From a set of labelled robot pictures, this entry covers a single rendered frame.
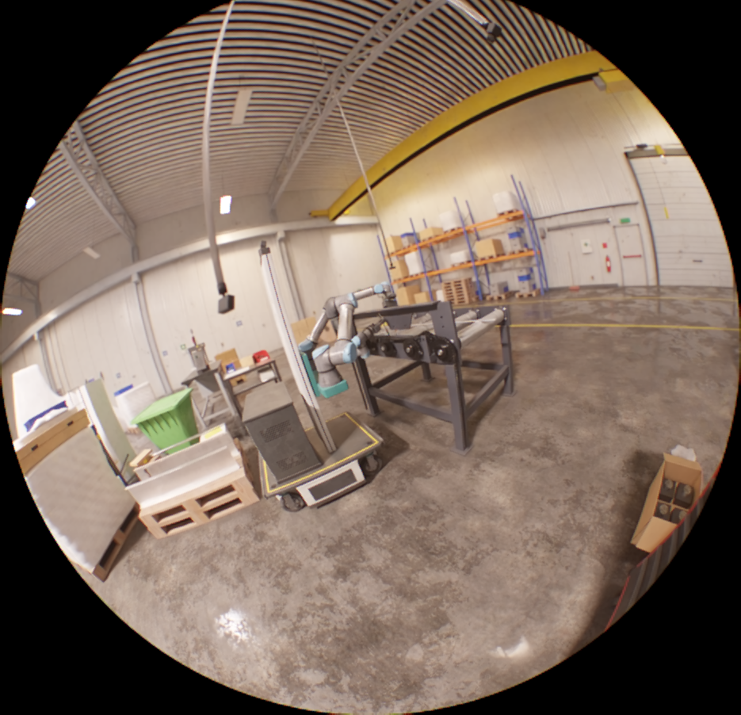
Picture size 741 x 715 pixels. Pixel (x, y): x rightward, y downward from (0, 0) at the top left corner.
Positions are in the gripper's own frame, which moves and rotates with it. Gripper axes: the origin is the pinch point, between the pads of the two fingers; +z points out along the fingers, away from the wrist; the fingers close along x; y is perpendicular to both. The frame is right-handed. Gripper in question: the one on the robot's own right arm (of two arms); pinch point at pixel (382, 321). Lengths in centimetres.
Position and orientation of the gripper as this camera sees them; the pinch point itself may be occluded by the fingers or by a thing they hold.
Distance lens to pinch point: 183.5
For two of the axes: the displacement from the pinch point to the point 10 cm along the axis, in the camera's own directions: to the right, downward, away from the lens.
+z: 6.9, -5.7, 4.6
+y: -4.6, -8.2, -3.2
